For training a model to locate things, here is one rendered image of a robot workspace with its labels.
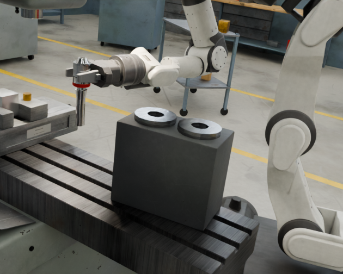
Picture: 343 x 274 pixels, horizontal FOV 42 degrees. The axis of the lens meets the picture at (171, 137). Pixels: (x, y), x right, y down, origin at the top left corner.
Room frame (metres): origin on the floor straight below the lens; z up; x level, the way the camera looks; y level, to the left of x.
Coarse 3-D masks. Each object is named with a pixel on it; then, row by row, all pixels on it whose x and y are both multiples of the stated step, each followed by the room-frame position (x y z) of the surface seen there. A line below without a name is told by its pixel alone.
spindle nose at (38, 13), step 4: (24, 12) 1.02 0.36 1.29; (28, 12) 1.02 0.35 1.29; (32, 12) 1.02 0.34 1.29; (36, 12) 1.03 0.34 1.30; (40, 12) 1.04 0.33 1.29; (24, 16) 1.02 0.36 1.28; (28, 16) 1.02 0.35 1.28; (32, 16) 1.02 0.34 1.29; (36, 16) 1.03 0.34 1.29; (40, 16) 1.04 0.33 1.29
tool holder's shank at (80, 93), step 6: (78, 90) 1.13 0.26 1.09; (84, 90) 1.14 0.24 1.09; (78, 96) 1.13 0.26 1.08; (84, 96) 1.14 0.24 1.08; (78, 102) 1.14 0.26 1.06; (84, 102) 1.14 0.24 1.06; (78, 108) 1.14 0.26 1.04; (84, 108) 1.15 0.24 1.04; (78, 114) 1.14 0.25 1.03; (84, 114) 1.15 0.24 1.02; (78, 120) 1.14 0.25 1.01
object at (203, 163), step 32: (128, 128) 0.85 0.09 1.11; (160, 128) 0.85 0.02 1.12; (192, 128) 0.84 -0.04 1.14; (224, 128) 0.90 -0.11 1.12; (128, 160) 0.85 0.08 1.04; (160, 160) 0.82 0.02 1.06; (192, 160) 0.80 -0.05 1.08; (224, 160) 0.85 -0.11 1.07; (128, 192) 0.85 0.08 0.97; (160, 192) 0.82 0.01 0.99; (192, 192) 0.80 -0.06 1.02; (192, 224) 0.79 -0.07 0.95
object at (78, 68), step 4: (76, 64) 1.13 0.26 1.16; (80, 64) 1.12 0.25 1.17; (84, 64) 1.13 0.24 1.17; (88, 64) 1.13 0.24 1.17; (76, 68) 1.13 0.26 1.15; (80, 68) 1.12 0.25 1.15; (84, 68) 1.13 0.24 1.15; (88, 68) 1.13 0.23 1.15; (76, 72) 1.13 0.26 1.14; (80, 72) 1.12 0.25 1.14; (72, 76) 1.14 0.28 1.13; (76, 76) 1.13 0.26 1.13; (72, 80) 1.14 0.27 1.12; (76, 80) 1.13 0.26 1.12
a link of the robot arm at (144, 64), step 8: (136, 48) 1.33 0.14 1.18; (144, 48) 1.35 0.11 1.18; (136, 56) 1.26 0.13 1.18; (144, 56) 1.30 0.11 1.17; (136, 64) 1.23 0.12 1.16; (144, 64) 1.27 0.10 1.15; (152, 64) 1.27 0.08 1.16; (160, 64) 1.29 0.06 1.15; (144, 72) 1.26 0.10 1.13; (136, 80) 1.23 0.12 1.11; (144, 80) 1.27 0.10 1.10; (128, 88) 1.27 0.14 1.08; (136, 88) 1.30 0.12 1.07
